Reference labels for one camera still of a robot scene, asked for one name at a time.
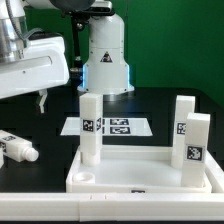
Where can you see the black camera on stand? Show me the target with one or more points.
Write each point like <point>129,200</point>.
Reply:
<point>89,7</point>

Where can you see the white marker sheet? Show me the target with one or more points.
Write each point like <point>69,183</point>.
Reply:
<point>111,127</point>

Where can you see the white front fence bar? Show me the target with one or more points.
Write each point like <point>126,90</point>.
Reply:
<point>111,207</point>

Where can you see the white desk top tray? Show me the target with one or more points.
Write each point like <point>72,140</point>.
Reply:
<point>129,169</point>

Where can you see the black camera stand pole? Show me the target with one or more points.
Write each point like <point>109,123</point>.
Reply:
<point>77,43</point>

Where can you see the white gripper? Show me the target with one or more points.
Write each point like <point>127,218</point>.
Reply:
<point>43,66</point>

